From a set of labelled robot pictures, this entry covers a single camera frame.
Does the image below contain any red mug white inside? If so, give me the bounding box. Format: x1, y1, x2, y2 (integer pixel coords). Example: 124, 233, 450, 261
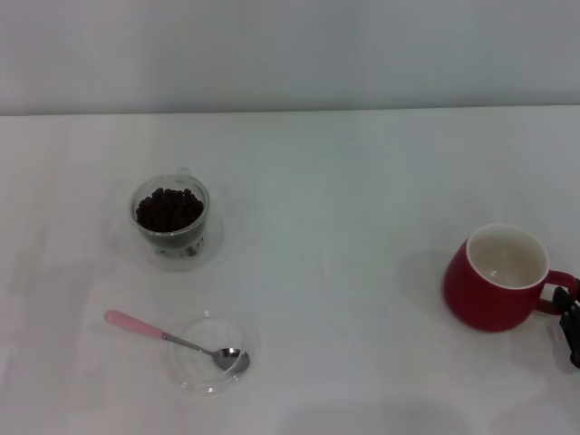
442, 222, 580, 334

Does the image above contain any pink-handled metal spoon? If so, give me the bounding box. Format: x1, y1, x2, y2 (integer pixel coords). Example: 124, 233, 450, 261
103, 309, 252, 376

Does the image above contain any pile of dark coffee beans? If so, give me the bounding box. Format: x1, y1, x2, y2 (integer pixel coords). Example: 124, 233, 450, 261
135, 186, 206, 234

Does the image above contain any white tablecloth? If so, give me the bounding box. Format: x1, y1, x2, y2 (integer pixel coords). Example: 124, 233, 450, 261
0, 108, 580, 435

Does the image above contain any clear glass saucer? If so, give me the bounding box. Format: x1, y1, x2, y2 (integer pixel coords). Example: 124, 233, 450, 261
130, 211, 226, 274

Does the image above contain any small clear glass dish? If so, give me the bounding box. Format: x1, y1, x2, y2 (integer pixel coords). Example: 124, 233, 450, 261
168, 310, 262, 395

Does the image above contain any clear double-wall glass cup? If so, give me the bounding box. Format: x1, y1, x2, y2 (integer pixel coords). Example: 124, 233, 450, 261
130, 166, 213, 257

